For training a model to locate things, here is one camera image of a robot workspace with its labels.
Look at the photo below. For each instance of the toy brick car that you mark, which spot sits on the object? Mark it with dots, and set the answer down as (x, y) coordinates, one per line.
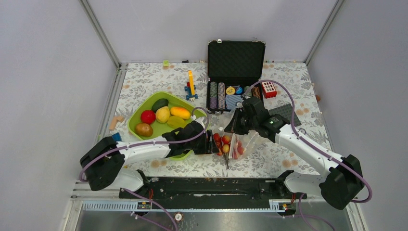
(190, 88)

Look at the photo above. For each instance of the floral tablecloth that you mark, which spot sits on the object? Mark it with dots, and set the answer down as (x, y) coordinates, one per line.
(140, 80)

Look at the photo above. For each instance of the clear zip top bag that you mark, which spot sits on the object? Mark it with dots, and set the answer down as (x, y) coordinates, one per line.
(252, 140)

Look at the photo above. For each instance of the yellow lemon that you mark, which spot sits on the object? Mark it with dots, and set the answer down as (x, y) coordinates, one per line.
(163, 114)

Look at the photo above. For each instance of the red toy brick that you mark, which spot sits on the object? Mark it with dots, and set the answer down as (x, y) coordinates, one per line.
(268, 89)

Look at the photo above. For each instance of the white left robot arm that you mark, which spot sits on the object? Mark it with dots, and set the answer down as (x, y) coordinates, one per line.
(104, 164)

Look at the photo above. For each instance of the orange yellow mango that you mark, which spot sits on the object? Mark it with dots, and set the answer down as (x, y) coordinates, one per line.
(180, 112)

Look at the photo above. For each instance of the dark green avocado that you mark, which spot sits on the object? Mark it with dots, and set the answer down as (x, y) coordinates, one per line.
(159, 104)

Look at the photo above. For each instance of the brown potato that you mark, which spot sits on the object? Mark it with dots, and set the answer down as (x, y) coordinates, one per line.
(143, 129)

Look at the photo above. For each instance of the green plastic tray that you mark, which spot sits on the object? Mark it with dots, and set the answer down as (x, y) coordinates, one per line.
(160, 128)

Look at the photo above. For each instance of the red apple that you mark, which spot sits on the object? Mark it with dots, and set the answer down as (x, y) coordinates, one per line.
(148, 117)

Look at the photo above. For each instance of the green starfruit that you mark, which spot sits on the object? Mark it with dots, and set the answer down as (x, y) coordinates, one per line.
(176, 122)

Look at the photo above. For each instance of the black brick baseplate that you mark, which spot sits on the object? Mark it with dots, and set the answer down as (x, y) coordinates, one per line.
(286, 111)

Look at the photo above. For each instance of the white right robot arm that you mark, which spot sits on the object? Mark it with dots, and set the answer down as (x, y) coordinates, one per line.
(339, 178)

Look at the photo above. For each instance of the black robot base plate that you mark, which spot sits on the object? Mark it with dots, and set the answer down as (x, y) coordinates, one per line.
(216, 193)

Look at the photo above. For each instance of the small green block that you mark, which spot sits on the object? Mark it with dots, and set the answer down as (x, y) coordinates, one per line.
(166, 63)

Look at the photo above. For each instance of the black poker chip case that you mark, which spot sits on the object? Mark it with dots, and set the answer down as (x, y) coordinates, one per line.
(233, 63)

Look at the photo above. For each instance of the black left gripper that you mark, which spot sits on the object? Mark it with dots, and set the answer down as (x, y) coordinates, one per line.
(208, 147)

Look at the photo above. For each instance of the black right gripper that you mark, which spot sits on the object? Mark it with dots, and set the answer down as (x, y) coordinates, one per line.
(234, 126)

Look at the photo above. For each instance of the tan wooden block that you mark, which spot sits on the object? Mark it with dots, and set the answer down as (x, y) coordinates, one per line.
(115, 121)

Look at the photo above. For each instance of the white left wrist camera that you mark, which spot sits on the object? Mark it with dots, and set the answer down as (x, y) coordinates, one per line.
(201, 120)

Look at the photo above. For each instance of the blue toy block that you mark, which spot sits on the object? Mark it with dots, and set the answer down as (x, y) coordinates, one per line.
(117, 137)

